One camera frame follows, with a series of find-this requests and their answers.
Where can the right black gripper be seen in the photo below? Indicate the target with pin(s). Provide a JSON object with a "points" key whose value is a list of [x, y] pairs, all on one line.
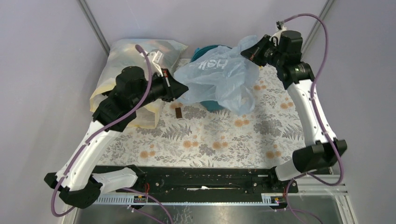
{"points": [[254, 52]]}

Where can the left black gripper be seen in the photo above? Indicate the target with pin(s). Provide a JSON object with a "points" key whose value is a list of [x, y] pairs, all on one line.
{"points": [[172, 86]]}

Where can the light blue plastic trash bag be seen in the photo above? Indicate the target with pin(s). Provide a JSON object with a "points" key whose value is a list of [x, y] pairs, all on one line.
{"points": [[223, 75]]}

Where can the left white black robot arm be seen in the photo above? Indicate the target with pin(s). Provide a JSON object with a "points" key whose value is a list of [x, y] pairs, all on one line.
{"points": [[76, 184]]}

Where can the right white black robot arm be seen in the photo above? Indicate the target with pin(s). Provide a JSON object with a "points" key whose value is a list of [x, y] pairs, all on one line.
{"points": [[322, 147]]}

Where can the teal plastic trash bin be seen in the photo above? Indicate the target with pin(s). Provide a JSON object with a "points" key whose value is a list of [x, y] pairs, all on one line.
{"points": [[209, 105]]}

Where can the small dark brown block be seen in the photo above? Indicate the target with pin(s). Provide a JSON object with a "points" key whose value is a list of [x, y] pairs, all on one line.
{"points": [[178, 112]]}

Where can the large translucent stuffed bag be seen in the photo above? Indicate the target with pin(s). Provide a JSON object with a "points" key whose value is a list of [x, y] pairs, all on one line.
{"points": [[123, 54]]}

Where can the floral patterned table mat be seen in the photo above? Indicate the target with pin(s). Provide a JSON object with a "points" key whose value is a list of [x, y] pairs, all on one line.
{"points": [[264, 138]]}

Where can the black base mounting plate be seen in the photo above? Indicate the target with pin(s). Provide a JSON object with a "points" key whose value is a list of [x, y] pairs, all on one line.
{"points": [[209, 185]]}

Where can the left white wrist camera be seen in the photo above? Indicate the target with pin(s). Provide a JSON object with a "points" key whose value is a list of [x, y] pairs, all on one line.
{"points": [[154, 58]]}

